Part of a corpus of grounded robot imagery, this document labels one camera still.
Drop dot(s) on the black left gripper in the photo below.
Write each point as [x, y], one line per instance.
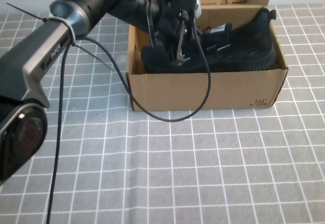
[175, 15]

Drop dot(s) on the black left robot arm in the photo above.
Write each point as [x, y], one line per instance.
[30, 56]

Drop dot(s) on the brown cardboard shoe box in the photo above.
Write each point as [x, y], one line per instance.
[203, 92]

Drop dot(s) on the grey white-checked tablecloth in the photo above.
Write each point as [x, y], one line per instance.
[203, 170]

